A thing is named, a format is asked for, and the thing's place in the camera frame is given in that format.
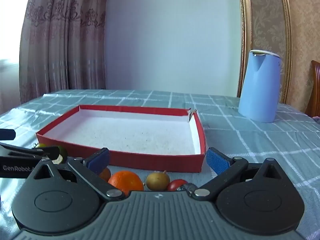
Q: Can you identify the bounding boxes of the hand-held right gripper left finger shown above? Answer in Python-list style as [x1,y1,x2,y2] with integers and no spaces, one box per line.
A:
[26,147,125,201]

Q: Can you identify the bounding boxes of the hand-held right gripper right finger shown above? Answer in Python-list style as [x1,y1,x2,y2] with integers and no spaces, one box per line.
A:
[190,147,292,202]

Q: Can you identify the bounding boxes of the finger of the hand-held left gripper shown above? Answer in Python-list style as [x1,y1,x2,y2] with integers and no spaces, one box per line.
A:
[0,129,16,141]
[0,142,61,161]

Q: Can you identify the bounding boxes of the green cucumber piece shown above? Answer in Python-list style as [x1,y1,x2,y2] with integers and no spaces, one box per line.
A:
[51,146,68,165]

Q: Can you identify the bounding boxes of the orange mandarin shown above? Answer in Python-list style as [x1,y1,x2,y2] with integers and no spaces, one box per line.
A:
[108,171,145,197]

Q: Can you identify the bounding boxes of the red cardboard box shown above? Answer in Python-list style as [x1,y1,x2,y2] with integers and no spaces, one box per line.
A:
[36,104,207,173]

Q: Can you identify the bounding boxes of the red cherry tomato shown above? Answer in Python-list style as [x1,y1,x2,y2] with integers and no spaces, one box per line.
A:
[167,179,188,192]

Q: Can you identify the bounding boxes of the brown longan fruit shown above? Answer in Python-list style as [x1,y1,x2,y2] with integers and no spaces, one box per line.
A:
[146,171,171,191]
[99,167,111,182]

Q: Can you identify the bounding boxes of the green checked tablecloth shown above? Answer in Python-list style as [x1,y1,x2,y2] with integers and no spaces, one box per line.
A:
[0,89,320,240]

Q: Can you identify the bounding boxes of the blue electric kettle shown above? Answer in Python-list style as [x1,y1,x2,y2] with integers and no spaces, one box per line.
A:
[237,50,281,123]

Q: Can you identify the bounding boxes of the patterned brown curtain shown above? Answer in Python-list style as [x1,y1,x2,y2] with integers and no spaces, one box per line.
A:
[19,0,109,104]

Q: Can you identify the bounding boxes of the wooden chair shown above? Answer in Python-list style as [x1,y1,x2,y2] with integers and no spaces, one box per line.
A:
[305,60,320,118]

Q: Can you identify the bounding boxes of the gold framed wall panel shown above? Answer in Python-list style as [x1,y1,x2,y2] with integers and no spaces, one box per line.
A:
[237,0,293,104]

